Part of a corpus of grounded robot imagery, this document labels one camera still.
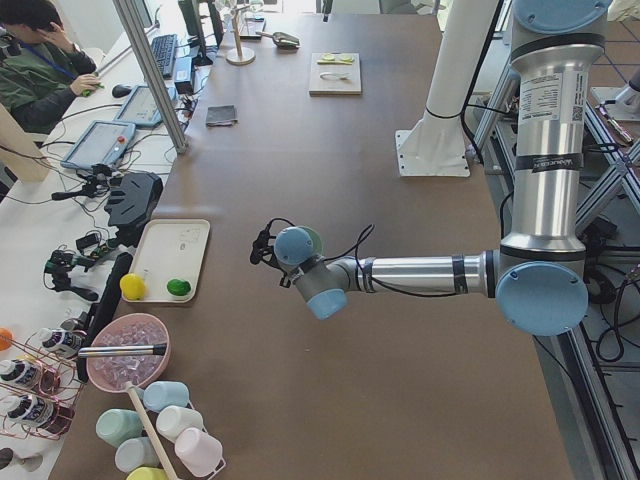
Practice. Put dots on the cream tray with bunny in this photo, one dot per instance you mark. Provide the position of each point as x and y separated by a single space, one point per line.
170 248

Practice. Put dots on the pink bowl with ice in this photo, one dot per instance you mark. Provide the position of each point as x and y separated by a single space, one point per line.
110 373

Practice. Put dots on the bamboo cutting board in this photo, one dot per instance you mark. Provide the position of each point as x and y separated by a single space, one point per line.
319 87

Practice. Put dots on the copper bottle rack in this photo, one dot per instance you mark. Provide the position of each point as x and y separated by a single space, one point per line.
39 383

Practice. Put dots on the far teach pendant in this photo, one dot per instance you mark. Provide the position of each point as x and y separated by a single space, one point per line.
140 109

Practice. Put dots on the seated person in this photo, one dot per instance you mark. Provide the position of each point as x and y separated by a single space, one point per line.
51 71

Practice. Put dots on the light green bowl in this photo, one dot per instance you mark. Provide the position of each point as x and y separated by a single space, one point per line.
316 240

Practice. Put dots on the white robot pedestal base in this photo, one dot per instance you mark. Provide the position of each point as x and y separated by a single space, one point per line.
435 146

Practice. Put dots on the teach pendant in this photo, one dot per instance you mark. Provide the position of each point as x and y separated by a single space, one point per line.
103 143
140 109

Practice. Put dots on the yellow plastic knife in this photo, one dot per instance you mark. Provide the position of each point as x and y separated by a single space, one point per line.
334 62

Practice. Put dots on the wooden mug tree stand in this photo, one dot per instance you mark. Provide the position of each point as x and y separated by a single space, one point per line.
240 55

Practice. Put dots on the grey folded cloth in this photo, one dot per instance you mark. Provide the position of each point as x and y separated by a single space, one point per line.
224 115

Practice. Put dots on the yellow lemon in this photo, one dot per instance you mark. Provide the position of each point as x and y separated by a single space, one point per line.
133 287

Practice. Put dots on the near teach pendant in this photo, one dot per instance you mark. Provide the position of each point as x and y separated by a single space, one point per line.
103 143

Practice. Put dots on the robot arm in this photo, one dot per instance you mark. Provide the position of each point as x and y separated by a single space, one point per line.
535 275

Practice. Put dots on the aluminium frame post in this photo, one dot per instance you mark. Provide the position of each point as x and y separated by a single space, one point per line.
132 24

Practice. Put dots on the white ceramic spoon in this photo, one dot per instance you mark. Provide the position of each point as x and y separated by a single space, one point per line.
334 76

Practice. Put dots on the steel scoop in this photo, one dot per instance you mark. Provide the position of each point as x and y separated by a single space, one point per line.
281 40

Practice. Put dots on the green lime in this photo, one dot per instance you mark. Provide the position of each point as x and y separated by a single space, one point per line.
178 287

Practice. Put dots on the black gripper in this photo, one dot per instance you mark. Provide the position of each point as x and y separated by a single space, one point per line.
258 248

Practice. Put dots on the black keyboard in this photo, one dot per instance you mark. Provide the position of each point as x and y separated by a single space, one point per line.
163 48

